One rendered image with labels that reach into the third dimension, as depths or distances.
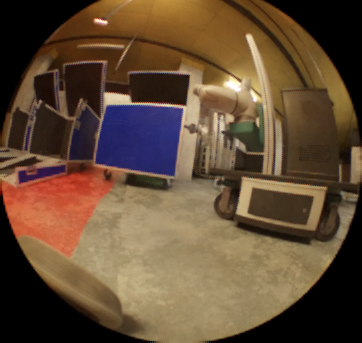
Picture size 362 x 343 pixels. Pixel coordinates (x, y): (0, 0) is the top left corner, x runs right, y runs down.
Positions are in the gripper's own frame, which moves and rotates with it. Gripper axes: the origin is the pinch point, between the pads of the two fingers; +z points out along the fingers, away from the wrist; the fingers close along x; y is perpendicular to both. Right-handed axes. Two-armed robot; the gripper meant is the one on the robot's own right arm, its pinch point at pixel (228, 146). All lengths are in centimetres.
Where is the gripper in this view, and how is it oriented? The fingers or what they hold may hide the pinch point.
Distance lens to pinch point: 128.3
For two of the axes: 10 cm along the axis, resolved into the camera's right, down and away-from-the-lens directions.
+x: 7.2, 1.1, 6.9
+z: -1.3, 9.9, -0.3
